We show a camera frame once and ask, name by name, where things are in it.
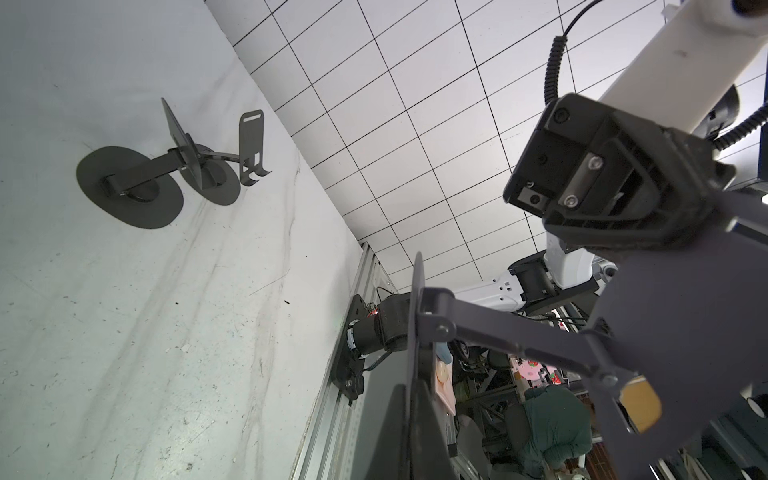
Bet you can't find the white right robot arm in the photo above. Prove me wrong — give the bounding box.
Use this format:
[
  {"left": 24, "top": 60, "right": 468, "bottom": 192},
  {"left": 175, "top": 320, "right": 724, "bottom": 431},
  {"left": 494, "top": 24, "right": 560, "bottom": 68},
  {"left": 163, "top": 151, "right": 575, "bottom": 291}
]
[{"left": 458, "top": 91, "right": 748, "bottom": 314}]

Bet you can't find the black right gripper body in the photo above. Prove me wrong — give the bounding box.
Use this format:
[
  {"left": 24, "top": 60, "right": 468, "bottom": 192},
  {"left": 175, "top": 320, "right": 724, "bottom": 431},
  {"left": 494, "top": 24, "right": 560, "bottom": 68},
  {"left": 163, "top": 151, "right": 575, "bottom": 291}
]
[{"left": 503, "top": 94, "right": 736, "bottom": 252}]

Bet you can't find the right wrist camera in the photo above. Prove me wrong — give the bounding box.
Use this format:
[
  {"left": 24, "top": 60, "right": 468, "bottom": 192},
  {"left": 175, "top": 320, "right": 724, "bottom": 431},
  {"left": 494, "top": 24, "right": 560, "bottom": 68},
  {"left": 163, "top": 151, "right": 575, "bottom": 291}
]
[{"left": 600, "top": 0, "right": 767, "bottom": 133}]

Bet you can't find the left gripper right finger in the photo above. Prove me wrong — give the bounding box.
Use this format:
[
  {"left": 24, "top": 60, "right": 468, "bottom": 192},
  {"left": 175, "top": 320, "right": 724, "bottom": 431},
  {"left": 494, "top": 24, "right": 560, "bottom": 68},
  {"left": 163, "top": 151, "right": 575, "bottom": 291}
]
[{"left": 410, "top": 380, "right": 457, "bottom": 480}]

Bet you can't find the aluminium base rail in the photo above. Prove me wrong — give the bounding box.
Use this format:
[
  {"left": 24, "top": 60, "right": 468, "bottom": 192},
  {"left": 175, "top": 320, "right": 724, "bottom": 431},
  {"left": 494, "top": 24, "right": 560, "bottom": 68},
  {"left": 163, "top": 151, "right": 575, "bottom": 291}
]
[{"left": 290, "top": 242, "right": 392, "bottom": 479}]

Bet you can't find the person in green jacket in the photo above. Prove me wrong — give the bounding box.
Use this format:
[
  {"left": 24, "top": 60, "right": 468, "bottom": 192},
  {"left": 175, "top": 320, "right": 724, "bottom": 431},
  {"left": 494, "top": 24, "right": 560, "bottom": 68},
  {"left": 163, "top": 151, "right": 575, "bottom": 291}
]
[{"left": 516, "top": 385, "right": 596, "bottom": 479}]

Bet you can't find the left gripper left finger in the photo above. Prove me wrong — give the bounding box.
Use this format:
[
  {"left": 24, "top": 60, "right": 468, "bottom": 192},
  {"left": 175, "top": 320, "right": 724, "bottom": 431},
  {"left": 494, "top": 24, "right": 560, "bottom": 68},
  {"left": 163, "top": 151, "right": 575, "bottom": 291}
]
[{"left": 350, "top": 384, "right": 409, "bottom": 480}]

